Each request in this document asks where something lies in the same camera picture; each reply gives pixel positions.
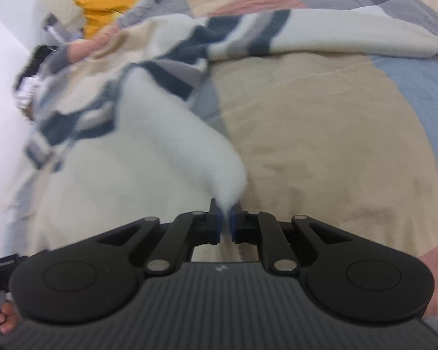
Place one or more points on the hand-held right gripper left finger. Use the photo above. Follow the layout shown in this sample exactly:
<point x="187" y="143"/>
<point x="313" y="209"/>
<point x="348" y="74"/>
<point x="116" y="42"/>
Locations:
<point x="216" y="222"/>

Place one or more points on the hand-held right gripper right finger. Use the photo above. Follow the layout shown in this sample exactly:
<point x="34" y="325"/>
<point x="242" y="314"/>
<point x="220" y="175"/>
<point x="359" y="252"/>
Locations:
<point x="234" y="224"/>

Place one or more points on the yellow pillow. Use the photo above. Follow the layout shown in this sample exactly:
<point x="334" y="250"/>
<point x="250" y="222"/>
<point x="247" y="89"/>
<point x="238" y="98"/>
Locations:
<point x="109" y="3"/>

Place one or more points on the cream striped fuzzy sweater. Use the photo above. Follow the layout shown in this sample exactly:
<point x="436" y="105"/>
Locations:
<point x="168" y="135"/>

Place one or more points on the patchwork blanket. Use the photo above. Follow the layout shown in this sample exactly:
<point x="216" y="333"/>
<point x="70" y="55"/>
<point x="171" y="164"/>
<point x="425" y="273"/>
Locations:
<point x="314" y="135"/>

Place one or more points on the grey bedside object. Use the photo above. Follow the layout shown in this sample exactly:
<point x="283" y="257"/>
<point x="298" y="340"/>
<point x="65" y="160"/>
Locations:
<point x="58" y="29"/>

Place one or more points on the person's left hand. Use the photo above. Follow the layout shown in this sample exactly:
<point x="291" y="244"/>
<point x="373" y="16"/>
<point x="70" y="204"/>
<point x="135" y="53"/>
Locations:
<point x="11" y="317"/>

